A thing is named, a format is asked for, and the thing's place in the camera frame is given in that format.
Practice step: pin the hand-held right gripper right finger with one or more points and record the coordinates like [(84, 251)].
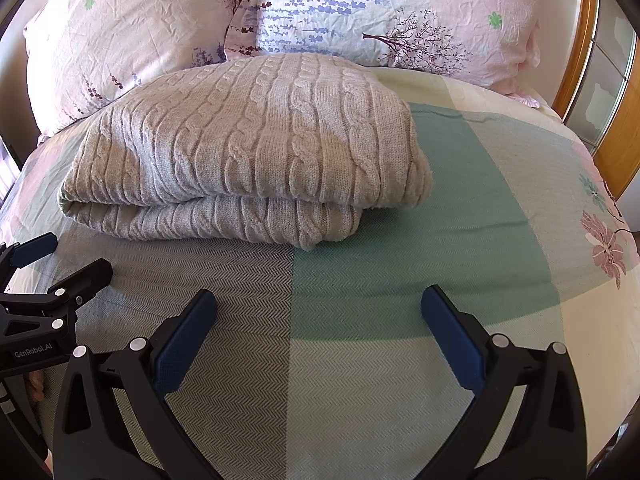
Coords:
[(452, 340)]

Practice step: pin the person's left hand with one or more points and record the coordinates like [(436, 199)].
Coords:
[(37, 386)]

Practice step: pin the pink and blue floral pillow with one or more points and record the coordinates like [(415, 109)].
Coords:
[(390, 10)]

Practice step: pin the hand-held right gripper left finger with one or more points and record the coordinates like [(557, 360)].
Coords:
[(182, 345)]

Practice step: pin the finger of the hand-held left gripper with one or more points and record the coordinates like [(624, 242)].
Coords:
[(85, 277), (35, 251)]

